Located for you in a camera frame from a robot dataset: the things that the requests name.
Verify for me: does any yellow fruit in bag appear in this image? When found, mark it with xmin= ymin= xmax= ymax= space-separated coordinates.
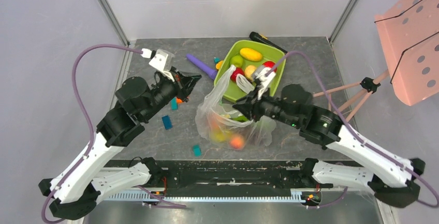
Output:
xmin=210 ymin=130 xmax=229 ymax=143

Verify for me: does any teal long block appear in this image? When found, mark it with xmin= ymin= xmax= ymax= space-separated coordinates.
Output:
xmin=171 ymin=97 xmax=178 ymax=110

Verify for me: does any purple cable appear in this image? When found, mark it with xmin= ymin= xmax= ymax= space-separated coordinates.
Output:
xmin=266 ymin=50 xmax=439 ymax=210
xmin=41 ymin=43 xmax=187 ymax=224

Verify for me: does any black flashlight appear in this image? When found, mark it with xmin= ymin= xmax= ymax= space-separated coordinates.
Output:
xmin=249 ymin=32 xmax=287 ymax=54

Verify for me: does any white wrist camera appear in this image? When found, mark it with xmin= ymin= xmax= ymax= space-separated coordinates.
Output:
xmin=251 ymin=65 xmax=276 ymax=100
xmin=141 ymin=48 xmax=174 ymax=82

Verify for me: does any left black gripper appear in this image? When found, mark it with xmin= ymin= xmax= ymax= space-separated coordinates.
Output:
xmin=143 ymin=66 xmax=204 ymax=121

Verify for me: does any yellow fake mango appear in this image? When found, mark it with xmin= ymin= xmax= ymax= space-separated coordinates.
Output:
xmin=239 ymin=48 xmax=263 ymax=62

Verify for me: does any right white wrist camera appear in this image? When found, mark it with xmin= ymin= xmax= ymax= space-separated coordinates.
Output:
xmin=251 ymin=65 xmax=276 ymax=100

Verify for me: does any red fake apple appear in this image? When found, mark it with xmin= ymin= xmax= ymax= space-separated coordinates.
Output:
xmin=262 ymin=61 xmax=277 ymax=73

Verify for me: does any yellow fake pear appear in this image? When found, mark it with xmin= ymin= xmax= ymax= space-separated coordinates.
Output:
xmin=244 ymin=65 xmax=257 ymax=81

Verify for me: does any green plastic tray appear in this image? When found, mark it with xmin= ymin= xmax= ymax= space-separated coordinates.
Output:
xmin=214 ymin=40 xmax=286 ymax=103

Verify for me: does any blue rectangular block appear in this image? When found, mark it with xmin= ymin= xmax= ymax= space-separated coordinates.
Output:
xmin=162 ymin=115 xmax=173 ymax=130

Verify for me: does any green fruit in bag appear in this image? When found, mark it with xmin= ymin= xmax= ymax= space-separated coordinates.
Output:
xmin=231 ymin=115 xmax=248 ymax=123

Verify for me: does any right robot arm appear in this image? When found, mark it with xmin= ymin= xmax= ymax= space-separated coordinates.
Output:
xmin=233 ymin=84 xmax=425 ymax=208

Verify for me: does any orange peach in bag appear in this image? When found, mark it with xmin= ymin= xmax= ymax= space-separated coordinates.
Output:
xmin=228 ymin=134 xmax=245 ymax=150

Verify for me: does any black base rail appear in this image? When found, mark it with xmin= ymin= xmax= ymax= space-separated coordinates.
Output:
xmin=120 ymin=159 xmax=340 ymax=196

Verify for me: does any green fake apple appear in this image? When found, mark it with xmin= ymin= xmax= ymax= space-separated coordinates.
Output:
xmin=229 ymin=55 xmax=244 ymax=68

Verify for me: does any orange yellow toy piece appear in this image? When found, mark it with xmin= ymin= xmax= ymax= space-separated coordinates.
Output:
xmin=215 ymin=61 xmax=224 ymax=70

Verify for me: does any clear plastic bag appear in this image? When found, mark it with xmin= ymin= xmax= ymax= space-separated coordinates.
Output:
xmin=195 ymin=66 xmax=276 ymax=150

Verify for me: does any pink perforated music stand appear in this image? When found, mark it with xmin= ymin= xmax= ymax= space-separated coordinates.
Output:
xmin=328 ymin=0 xmax=438 ymax=121

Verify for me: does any red fake pomegranate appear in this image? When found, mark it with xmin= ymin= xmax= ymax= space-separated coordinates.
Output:
xmin=230 ymin=67 xmax=245 ymax=83

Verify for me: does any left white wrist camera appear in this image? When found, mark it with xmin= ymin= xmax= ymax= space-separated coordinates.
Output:
xmin=141 ymin=48 xmax=174 ymax=82

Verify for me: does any purple plastic handle tool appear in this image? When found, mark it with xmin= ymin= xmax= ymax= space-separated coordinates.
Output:
xmin=186 ymin=54 xmax=217 ymax=80

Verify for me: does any small teal block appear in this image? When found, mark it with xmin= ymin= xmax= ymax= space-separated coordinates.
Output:
xmin=192 ymin=145 xmax=202 ymax=157

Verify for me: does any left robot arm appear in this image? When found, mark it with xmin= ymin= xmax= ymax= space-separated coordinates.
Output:
xmin=38 ymin=68 xmax=201 ymax=223

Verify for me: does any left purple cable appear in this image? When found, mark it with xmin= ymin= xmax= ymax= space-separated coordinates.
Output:
xmin=41 ymin=43 xmax=187 ymax=224

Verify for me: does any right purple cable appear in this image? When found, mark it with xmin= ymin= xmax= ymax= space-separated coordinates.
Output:
xmin=266 ymin=50 xmax=439 ymax=210

